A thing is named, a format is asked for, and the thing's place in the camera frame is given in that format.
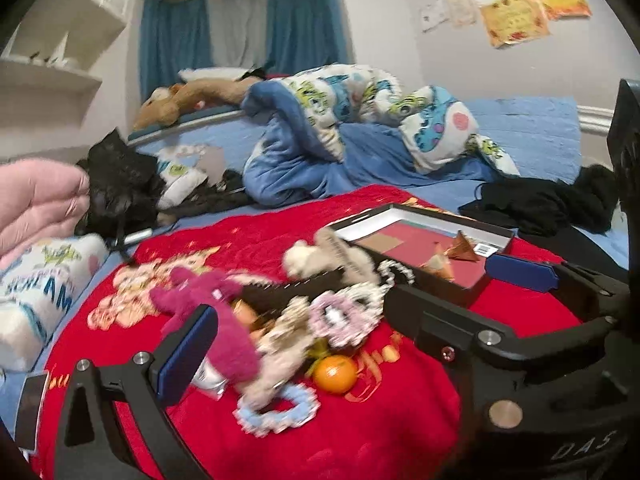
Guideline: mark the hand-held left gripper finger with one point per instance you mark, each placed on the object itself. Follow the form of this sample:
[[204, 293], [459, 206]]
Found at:
[[185, 355]]

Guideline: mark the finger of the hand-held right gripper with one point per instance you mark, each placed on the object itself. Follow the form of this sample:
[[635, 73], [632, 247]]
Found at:
[[440, 320], [520, 271]]

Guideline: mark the clear bag with round mirror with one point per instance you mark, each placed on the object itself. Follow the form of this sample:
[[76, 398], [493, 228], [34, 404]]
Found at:
[[210, 382]]

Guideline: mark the magenta plush toy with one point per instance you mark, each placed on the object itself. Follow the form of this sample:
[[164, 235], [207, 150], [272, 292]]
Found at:
[[225, 330]]

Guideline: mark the orange snack packet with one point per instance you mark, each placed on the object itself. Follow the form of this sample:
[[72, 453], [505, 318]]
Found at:
[[465, 247], [442, 267]]

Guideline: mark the black shallow box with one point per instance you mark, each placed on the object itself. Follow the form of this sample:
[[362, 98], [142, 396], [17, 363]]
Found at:
[[425, 255]]

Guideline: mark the black knit garment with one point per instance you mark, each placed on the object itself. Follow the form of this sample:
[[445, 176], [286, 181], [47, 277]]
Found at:
[[540, 200]]

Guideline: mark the pink and white scrunchie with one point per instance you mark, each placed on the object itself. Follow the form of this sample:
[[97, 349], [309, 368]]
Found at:
[[345, 315]]

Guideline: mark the cream fuzzy scrunchie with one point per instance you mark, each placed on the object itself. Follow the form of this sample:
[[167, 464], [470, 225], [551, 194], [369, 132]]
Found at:
[[280, 345]]

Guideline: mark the red teddy bear print blanket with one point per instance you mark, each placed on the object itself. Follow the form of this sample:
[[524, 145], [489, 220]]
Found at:
[[390, 425]]

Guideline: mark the silver stick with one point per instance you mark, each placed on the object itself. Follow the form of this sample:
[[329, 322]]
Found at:
[[137, 236]]

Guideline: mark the light blue scrunchie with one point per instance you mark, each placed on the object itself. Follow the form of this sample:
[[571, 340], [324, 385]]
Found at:
[[300, 412]]

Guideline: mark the blue bed sheet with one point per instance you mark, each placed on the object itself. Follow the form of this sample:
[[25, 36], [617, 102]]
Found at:
[[525, 130]]

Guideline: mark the beige plush toy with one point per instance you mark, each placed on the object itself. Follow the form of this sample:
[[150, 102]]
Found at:
[[305, 260]]

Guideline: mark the dark clothing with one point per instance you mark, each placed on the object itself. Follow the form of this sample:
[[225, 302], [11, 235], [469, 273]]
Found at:
[[215, 202]]

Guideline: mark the large cartoon print pillow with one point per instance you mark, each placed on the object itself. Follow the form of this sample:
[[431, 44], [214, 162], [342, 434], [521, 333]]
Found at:
[[40, 285]]

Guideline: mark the black smartphone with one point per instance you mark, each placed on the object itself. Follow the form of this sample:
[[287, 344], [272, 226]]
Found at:
[[32, 410]]

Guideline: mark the small cartoon print pillow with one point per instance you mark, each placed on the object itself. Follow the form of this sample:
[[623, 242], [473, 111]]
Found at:
[[180, 180]]

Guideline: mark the black plastic bag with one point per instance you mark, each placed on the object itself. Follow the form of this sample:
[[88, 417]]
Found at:
[[120, 175]]

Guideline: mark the blue cartoon print quilt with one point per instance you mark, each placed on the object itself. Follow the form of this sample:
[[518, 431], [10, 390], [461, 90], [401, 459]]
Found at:
[[310, 170]]

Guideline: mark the pink quilt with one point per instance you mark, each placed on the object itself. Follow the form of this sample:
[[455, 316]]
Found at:
[[35, 200]]

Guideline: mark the brown plush toy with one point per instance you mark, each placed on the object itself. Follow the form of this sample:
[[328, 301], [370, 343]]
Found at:
[[210, 92]]

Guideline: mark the blue curtain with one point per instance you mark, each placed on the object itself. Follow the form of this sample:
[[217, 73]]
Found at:
[[172, 45], [305, 15]]

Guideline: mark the white curtain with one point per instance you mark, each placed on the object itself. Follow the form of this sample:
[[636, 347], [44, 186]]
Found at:
[[237, 25]]

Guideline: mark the grey bed rail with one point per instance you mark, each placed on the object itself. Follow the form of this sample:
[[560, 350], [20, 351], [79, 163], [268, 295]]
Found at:
[[200, 121]]

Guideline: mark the large orange wall poster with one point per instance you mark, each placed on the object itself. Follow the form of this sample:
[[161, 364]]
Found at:
[[515, 20]]

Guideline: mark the small white wall certificate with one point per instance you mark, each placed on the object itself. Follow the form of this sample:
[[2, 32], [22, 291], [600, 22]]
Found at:
[[433, 16]]

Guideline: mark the tall pale wall certificate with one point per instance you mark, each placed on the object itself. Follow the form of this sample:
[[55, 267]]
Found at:
[[461, 5]]

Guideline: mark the white wall shelf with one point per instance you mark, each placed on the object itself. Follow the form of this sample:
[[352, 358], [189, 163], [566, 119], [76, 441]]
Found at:
[[55, 80]]

